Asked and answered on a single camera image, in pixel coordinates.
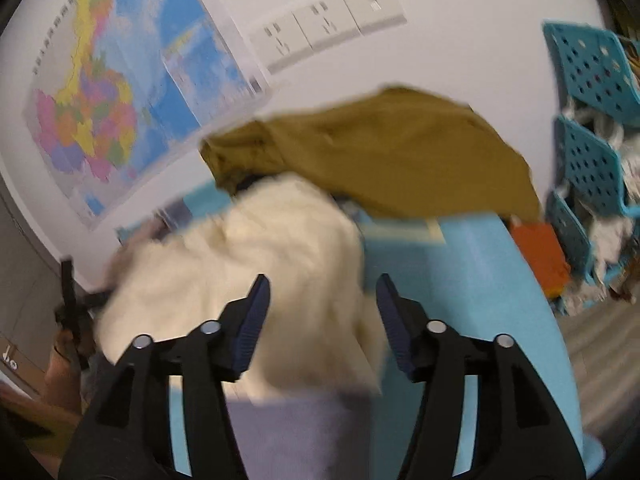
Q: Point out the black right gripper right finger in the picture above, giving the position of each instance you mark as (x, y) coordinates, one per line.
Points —
(520, 432)

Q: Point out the orange box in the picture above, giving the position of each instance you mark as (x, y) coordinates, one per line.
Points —
(542, 251)

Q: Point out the teal patterned bed sheet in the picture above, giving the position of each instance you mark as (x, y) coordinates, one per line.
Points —
(477, 281)

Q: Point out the colourful wall map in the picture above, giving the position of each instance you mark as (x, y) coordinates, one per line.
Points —
(121, 87)

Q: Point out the olive brown garment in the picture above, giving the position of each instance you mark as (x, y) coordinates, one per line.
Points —
(398, 153)

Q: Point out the grey wardrobe door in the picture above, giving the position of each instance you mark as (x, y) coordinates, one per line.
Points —
(30, 289)

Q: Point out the left hand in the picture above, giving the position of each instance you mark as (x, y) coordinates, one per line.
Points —
(62, 379)

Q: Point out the white wall socket panel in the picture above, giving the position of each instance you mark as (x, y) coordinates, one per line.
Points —
(318, 25)

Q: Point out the cream beige jacket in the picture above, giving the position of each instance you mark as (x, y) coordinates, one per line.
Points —
(280, 270)

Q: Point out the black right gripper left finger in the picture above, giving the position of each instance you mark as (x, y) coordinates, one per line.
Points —
(125, 432)

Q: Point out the teal perforated storage rack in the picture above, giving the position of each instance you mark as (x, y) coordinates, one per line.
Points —
(594, 210)

